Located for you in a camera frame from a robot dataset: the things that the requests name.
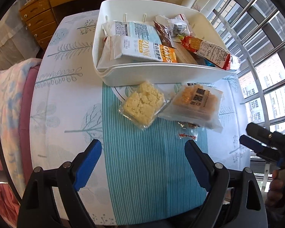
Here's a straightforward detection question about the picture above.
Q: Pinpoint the white plastic storage bin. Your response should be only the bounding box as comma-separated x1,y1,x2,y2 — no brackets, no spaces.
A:
93,0,238,87

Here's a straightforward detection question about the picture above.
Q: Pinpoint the pastel fleece blanket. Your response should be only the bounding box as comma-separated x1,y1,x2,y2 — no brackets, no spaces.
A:
0,58,42,152

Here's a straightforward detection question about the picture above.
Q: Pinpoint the clear packet yellow crumbly snack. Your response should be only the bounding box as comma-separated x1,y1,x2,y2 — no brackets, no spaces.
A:
119,81,169,130

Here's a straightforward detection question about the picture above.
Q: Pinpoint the small clear candy wrapper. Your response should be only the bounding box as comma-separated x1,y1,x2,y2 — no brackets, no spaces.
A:
176,121,199,141

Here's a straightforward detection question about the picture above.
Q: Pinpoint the white clear barcode snack packet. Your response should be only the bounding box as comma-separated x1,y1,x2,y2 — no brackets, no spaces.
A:
155,14,193,37

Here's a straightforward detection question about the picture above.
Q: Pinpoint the pink sofa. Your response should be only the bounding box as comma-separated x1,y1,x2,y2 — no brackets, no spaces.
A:
0,66,42,219

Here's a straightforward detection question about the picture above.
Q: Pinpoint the dark red brown snack packet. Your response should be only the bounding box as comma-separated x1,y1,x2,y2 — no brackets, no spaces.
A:
153,20,174,49

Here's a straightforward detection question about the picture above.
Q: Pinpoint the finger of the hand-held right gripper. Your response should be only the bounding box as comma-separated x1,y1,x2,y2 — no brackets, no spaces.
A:
239,135,280,161
246,122,280,146

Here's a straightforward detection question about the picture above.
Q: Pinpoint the long red white snack packet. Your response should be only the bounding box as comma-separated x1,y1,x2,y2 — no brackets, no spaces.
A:
180,36,242,71

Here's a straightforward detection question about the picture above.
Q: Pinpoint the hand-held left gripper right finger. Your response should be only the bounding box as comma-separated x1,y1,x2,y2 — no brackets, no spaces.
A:
184,139,268,228

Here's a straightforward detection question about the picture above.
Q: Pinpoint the white lace covered furniture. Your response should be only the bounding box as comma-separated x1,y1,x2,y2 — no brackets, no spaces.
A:
0,5,42,69

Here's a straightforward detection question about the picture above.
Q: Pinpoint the person's right hand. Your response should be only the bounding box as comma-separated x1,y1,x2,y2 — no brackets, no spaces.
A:
265,169,285,207

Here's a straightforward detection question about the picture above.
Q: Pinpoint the frosted orange cracker packet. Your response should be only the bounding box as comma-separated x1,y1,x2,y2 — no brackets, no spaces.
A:
158,83,224,133

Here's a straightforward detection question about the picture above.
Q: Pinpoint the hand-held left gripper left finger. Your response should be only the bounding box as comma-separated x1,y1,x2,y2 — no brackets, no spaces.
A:
17,138,102,228

